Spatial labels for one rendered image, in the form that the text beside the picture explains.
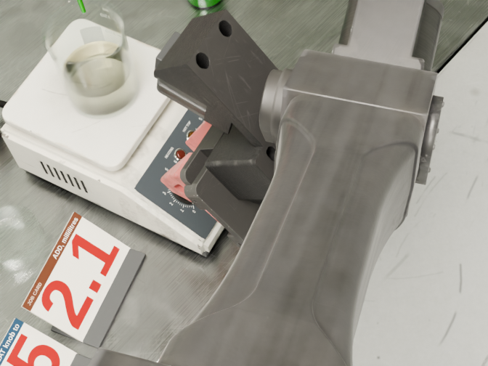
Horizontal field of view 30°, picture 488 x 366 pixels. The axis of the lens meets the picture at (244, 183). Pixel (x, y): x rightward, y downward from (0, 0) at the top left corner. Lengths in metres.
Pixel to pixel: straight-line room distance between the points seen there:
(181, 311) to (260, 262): 0.44
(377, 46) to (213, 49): 0.09
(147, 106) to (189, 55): 0.25
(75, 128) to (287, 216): 0.44
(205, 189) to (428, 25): 0.16
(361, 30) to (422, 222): 0.31
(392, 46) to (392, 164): 0.14
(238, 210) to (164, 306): 0.21
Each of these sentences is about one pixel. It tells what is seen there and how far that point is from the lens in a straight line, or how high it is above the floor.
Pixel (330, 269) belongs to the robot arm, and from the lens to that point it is 0.32.
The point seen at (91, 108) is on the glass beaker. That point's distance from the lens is 0.74.
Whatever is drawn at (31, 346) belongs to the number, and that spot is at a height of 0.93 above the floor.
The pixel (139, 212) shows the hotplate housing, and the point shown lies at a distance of 0.76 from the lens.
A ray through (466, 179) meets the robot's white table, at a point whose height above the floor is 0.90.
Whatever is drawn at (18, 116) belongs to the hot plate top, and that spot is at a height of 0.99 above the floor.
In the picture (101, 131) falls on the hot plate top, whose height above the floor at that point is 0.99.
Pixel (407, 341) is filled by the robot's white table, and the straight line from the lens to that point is 0.75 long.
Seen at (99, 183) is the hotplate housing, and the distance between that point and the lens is 0.76.
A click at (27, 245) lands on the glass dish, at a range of 0.81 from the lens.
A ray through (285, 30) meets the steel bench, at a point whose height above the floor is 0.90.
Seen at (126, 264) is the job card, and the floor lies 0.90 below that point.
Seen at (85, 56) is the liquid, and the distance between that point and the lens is 0.76.
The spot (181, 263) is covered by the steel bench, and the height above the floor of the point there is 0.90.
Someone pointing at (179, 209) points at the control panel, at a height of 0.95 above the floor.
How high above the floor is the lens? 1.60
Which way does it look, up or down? 60 degrees down
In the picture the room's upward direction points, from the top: 8 degrees counter-clockwise
